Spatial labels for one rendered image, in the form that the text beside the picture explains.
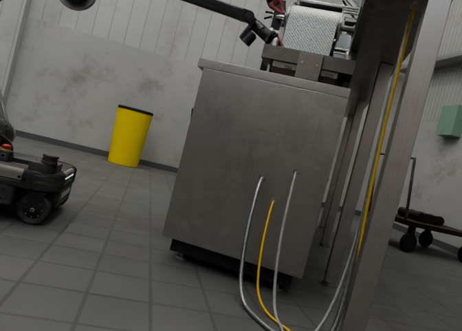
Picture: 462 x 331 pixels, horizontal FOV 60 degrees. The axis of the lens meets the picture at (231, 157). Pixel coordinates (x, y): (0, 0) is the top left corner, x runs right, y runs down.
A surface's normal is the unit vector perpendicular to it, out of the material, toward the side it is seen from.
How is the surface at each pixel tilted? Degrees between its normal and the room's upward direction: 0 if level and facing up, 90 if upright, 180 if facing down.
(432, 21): 90
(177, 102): 90
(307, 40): 90
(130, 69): 90
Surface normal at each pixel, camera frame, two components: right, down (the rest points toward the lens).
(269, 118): -0.21, -0.03
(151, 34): 0.20, 0.07
